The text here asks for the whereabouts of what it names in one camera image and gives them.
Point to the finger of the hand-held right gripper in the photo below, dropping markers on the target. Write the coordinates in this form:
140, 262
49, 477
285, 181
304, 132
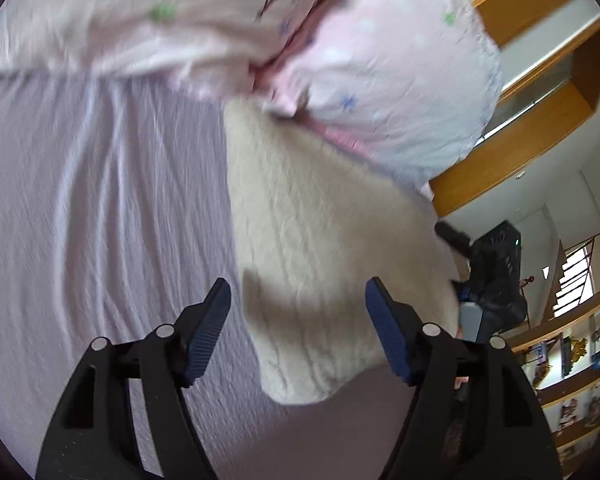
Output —
450, 235

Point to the cream knitted blanket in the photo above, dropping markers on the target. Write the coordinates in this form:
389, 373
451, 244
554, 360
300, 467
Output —
320, 260

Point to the wooden headboard frame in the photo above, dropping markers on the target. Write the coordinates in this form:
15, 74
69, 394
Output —
480, 175

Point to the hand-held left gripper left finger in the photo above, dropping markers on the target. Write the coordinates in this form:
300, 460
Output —
207, 332

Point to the lavender bed sheet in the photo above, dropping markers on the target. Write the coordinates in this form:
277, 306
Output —
105, 210

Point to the wooden bookshelf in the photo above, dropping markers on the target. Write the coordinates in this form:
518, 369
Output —
570, 388

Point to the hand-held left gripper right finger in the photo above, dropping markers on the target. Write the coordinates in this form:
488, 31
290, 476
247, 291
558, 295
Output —
387, 332

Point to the pink star-patterned pillow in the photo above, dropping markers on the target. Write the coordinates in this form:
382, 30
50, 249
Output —
380, 60

